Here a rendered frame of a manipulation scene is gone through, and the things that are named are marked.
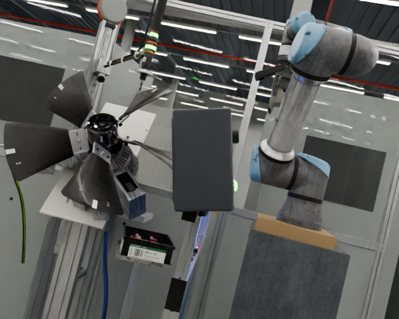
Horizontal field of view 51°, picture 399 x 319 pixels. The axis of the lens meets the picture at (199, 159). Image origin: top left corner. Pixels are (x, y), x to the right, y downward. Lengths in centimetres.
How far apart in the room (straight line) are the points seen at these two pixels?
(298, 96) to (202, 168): 55
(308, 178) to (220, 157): 66
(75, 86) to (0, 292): 135
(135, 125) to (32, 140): 56
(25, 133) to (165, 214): 98
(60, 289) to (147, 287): 68
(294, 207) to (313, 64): 46
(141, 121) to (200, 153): 129
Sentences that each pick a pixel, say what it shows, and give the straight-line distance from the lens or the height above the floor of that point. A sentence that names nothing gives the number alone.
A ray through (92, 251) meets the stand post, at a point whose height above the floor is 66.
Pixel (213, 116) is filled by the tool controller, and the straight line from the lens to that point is 77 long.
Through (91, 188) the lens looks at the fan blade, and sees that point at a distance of 147.
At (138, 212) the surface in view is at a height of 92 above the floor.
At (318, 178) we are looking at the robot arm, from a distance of 140.
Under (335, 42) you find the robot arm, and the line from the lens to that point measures 119.
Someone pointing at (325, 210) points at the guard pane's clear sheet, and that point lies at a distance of 237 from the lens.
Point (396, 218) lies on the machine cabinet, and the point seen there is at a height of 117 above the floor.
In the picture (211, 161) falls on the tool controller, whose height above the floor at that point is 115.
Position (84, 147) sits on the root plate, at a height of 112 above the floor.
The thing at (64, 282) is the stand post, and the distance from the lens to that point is 185.
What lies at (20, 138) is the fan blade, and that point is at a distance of 166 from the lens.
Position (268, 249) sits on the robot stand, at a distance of 130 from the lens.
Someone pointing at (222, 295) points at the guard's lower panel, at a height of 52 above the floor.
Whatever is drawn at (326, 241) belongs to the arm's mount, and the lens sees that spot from 132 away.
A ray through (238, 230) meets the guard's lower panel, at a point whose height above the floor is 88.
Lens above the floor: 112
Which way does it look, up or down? 2 degrees up
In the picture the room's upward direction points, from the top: 14 degrees clockwise
